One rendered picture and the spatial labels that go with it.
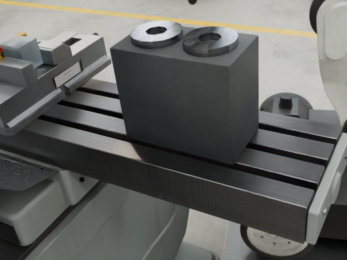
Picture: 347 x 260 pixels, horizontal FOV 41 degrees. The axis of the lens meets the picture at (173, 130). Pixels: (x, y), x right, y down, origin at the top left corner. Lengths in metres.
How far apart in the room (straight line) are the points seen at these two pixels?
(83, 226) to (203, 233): 0.92
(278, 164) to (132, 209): 0.60
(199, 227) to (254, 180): 1.24
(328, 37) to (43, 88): 0.66
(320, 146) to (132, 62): 0.35
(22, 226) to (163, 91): 0.41
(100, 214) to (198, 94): 0.52
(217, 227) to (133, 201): 0.76
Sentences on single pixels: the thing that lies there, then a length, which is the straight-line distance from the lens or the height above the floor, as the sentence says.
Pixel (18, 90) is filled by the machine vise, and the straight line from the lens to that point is 1.00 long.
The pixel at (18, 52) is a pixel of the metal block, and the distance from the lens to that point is 1.02.
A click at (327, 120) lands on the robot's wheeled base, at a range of 1.58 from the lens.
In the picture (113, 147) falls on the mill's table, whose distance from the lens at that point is 0.86.
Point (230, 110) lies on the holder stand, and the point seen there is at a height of 1.05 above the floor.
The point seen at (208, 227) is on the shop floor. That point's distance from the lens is 1.98.
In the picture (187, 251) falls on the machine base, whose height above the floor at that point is 0.20.
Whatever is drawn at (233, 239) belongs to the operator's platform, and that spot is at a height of 0.40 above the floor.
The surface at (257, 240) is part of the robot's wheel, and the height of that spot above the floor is 0.46.
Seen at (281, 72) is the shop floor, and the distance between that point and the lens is 3.07.
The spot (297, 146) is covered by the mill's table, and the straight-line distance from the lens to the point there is 0.83.
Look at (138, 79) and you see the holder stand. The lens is 0.78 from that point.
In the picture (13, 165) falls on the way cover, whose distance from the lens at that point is 1.02.
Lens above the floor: 1.43
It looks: 34 degrees down
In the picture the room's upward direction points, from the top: 7 degrees counter-clockwise
